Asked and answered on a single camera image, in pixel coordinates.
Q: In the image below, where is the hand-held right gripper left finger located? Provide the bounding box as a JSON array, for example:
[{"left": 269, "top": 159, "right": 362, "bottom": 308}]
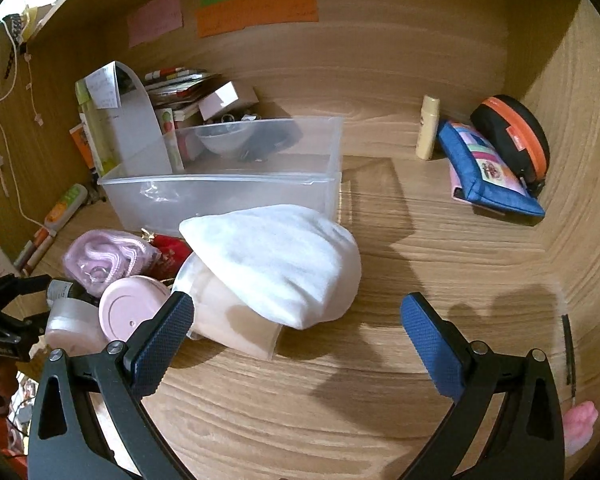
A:
[{"left": 27, "top": 290, "right": 197, "bottom": 480}]

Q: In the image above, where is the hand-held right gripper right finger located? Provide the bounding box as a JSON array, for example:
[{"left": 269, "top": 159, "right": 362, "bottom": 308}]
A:
[{"left": 399, "top": 291, "right": 566, "bottom": 480}]

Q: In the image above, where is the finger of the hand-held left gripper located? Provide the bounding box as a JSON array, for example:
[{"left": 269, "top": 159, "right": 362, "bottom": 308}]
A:
[
  {"left": 0, "top": 309, "right": 52, "bottom": 342},
  {"left": 0, "top": 274, "right": 52, "bottom": 311}
]

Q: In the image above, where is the pink round container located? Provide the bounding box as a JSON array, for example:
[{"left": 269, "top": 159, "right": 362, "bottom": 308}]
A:
[{"left": 99, "top": 275, "right": 173, "bottom": 348}]

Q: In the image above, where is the dark small bottle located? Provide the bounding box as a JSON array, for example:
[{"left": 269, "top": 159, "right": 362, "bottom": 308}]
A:
[{"left": 47, "top": 279, "right": 88, "bottom": 306}]

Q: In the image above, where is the red velvet pouch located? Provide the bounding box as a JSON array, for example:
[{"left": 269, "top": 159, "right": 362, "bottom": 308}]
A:
[{"left": 140, "top": 229, "right": 193, "bottom": 281}]

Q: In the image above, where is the white cloth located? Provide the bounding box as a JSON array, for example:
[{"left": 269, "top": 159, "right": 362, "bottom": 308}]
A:
[{"left": 179, "top": 204, "right": 362, "bottom": 330}]

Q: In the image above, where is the clear plastic bin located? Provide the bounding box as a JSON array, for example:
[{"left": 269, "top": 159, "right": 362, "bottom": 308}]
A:
[{"left": 99, "top": 116, "right": 344, "bottom": 231}]

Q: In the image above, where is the wooden desktop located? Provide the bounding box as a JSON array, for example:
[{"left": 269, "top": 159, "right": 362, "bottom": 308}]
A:
[{"left": 10, "top": 75, "right": 600, "bottom": 480}]

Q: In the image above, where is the orange capped white marker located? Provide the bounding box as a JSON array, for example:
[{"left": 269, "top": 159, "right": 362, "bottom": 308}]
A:
[
  {"left": 32, "top": 227, "right": 57, "bottom": 261},
  {"left": 12, "top": 239, "right": 42, "bottom": 276}
]

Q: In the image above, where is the orange green tube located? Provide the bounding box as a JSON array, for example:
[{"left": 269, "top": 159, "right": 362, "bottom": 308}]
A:
[{"left": 44, "top": 183, "right": 88, "bottom": 231}]

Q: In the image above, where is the dark metal clip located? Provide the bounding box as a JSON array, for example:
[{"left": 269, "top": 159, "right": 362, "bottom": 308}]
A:
[{"left": 82, "top": 180, "right": 106, "bottom": 206}]

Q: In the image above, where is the black strip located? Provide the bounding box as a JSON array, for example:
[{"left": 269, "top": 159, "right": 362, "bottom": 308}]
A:
[{"left": 561, "top": 314, "right": 577, "bottom": 398}]

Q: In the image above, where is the orange white box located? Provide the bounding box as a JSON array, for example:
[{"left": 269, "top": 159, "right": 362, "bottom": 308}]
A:
[{"left": 70, "top": 125, "right": 98, "bottom": 171}]

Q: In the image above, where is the pink fuzzy object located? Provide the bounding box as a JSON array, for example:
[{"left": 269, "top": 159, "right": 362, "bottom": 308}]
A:
[{"left": 564, "top": 401, "right": 599, "bottom": 457}]

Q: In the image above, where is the blue pencil pouch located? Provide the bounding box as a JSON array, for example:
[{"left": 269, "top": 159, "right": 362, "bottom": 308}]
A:
[{"left": 437, "top": 120, "right": 546, "bottom": 218}]

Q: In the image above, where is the white box with paper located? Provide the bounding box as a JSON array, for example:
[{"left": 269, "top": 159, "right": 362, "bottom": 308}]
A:
[{"left": 112, "top": 61, "right": 173, "bottom": 176}]

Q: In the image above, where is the small clear bowl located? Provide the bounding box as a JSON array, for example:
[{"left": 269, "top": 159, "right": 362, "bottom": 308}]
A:
[{"left": 195, "top": 122, "right": 253, "bottom": 158}]

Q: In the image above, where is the fruit print white carton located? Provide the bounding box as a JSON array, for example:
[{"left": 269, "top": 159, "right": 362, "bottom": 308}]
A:
[{"left": 157, "top": 107, "right": 203, "bottom": 171}]

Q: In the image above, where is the cream tube bottle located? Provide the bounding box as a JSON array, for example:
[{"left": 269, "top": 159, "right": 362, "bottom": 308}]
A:
[{"left": 415, "top": 95, "right": 441, "bottom": 161}]

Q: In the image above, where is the white printed paper slip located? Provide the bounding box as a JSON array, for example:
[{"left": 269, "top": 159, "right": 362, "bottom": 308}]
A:
[{"left": 86, "top": 62, "right": 121, "bottom": 110}]

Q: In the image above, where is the black orange round case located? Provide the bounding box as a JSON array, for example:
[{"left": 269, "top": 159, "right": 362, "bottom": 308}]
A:
[{"left": 470, "top": 95, "right": 551, "bottom": 196}]

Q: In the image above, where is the pale pink cardboard box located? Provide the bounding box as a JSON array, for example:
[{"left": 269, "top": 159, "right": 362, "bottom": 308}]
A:
[{"left": 198, "top": 82, "right": 258, "bottom": 121}]

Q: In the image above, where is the stack of booklets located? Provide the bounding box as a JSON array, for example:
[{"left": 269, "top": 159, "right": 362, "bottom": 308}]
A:
[{"left": 142, "top": 66, "right": 226, "bottom": 111}]

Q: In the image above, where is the pink sticky note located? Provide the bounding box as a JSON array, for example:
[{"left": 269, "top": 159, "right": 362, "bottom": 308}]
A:
[{"left": 127, "top": 0, "right": 183, "bottom": 47}]

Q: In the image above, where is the orange sticky note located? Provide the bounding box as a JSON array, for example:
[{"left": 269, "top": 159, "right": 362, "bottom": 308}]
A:
[{"left": 195, "top": 0, "right": 318, "bottom": 38}]

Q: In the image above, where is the thin beaded string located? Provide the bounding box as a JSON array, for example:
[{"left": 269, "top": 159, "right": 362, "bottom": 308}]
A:
[{"left": 25, "top": 52, "right": 45, "bottom": 127}]

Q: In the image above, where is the black patterned strap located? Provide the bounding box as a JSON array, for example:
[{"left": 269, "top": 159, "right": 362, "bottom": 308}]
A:
[{"left": 2, "top": 12, "right": 23, "bottom": 81}]

